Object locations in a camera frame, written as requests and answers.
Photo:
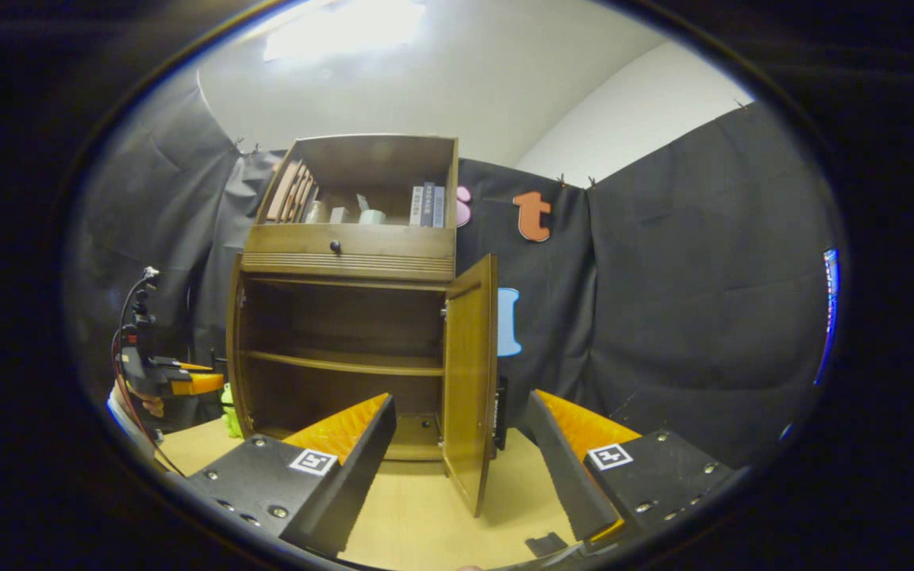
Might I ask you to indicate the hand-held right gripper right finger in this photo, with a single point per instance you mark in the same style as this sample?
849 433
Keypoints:
564 476

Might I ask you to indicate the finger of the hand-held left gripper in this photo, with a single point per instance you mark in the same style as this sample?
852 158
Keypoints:
199 384
193 366

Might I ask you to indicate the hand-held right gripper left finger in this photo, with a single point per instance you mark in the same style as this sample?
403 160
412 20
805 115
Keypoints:
362 468

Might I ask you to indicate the wooden cabinet door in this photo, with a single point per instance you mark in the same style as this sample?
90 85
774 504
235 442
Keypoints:
236 357
469 381

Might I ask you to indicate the wooden double-door shoe cabinet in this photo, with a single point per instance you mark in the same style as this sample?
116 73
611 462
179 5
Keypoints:
378 159

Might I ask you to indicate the wooden cabinet drawer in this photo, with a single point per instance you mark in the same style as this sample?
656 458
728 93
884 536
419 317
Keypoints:
393 239

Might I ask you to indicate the green toy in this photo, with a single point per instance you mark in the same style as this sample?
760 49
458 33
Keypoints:
230 412

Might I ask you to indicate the wooden inner shelf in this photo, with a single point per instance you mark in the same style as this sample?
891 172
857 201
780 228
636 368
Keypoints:
346 363

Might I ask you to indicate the small metallic cup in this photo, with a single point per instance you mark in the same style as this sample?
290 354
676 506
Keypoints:
316 212

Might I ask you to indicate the small white box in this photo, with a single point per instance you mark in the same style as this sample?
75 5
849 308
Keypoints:
339 215

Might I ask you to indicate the white cup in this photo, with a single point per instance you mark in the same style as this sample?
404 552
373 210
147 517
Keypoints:
371 216

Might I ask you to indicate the black backdrop cloth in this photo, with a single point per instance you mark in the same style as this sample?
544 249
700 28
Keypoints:
703 277

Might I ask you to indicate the grey book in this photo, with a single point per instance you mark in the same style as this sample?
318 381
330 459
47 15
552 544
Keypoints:
416 206

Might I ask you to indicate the light blue book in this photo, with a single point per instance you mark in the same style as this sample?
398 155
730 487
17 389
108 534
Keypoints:
439 206

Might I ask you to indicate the blue lit screen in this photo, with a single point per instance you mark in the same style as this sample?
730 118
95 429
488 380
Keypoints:
830 309

